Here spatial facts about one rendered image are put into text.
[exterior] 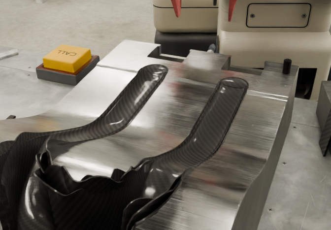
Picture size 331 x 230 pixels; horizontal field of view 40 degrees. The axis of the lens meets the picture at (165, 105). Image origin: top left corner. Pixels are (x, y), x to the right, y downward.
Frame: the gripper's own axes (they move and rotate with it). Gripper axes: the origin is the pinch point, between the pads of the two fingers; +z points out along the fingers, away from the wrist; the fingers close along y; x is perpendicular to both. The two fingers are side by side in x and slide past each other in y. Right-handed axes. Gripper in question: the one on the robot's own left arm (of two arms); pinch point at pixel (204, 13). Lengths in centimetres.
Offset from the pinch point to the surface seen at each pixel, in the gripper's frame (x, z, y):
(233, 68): -6.7, 5.2, 5.6
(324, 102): -7.4, 8.6, 18.4
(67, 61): -3.0, 9.1, -22.0
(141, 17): 224, 93, -83
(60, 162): -38.3, -0.8, -5.0
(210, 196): -39.3, -0.9, 7.7
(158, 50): -5.2, 4.5, -5.8
